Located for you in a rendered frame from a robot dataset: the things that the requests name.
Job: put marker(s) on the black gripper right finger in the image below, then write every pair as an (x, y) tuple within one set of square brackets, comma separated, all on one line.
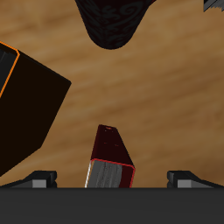
[(182, 179)]

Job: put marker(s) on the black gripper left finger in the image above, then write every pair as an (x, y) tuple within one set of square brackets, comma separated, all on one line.
[(40, 179)]

